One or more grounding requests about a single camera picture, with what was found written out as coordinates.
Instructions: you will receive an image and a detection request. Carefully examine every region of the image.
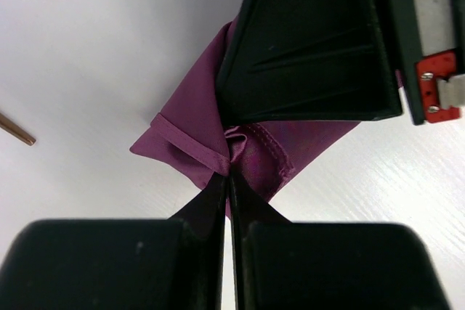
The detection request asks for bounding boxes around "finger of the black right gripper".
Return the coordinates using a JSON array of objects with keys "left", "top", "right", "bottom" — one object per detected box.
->
[{"left": 216, "top": 0, "right": 403, "bottom": 125}]

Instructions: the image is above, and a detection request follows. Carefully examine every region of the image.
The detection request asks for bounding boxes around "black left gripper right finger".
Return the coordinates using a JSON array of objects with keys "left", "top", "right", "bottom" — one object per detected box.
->
[{"left": 229, "top": 174, "right": 450, "bottom": 309}]

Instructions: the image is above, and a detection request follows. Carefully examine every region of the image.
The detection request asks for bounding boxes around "purple cloth napkin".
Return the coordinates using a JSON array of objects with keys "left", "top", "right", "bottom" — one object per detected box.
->
[{"left": 130, "top": 20, "right": 358, "bottom": 201}]

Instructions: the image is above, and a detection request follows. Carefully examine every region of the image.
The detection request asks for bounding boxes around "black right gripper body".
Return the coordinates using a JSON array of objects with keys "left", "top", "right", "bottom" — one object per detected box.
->
[{"left": 385, "top": 0, "right": 464, "bottom": 125}]

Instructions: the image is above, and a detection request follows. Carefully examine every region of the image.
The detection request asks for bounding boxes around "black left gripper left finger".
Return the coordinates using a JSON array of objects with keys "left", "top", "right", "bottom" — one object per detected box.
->
[{"left": 1, "top": 175, "right": 226, "bottom": 309}]

